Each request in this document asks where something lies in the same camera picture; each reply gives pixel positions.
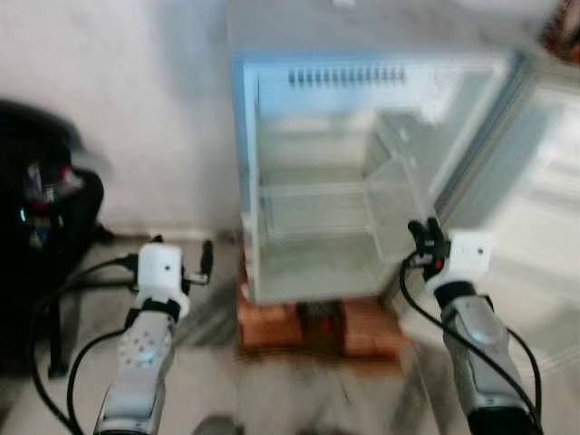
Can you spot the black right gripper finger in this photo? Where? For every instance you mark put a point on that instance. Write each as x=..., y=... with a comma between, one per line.
x=434, y=233
x=417, y=236

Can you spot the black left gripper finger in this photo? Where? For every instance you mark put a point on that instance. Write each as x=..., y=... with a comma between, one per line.
x=207, y=258

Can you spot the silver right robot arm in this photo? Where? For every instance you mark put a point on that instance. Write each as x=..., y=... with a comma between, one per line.
x=485, y=353

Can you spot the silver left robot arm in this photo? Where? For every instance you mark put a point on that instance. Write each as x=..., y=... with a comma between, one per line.
x=140, y=362

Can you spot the orange brick fridge stand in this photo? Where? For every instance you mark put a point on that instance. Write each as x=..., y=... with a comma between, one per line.
x=267, y=326

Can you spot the white lined fridge door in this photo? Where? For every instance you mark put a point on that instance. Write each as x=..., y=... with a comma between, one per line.
x=535, y=199

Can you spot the clear fridge shelf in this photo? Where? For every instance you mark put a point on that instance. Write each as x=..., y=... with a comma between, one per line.
x=308, y=210

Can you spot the light blue mini fridge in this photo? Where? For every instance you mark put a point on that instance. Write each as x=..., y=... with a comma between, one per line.
x=317, y=100

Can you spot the black bag with stand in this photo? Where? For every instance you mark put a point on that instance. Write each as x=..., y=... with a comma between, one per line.
x=45, y=199

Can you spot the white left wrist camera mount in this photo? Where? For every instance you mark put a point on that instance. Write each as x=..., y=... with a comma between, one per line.
x=161, y=272

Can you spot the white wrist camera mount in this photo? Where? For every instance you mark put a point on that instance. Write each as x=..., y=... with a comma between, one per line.
x=467, y=258
x=161, y=272

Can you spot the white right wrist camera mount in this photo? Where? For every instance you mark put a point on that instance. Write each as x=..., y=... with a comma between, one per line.
x=467, y=258

